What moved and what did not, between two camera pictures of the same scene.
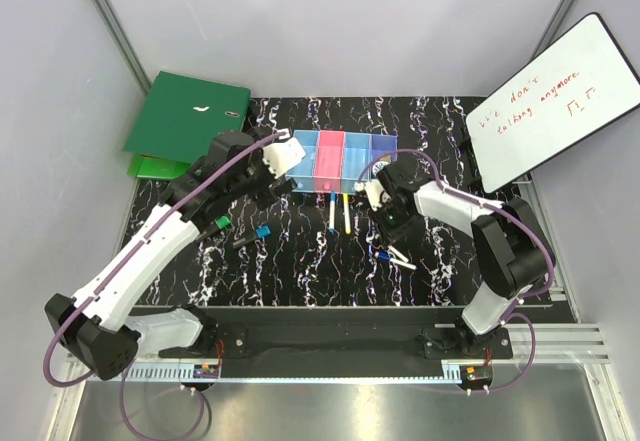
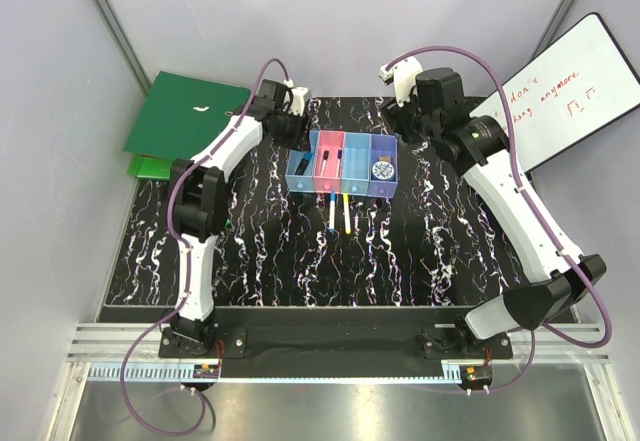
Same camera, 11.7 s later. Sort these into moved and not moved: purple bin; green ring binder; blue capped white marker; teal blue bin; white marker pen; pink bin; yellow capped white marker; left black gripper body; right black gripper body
Moved: left black gripper body; white marker pen; right black gripper body
Not moved: yellow capped white marker; teal blue bin; green ring binder; pink bin; purple bin; blue capped white marker
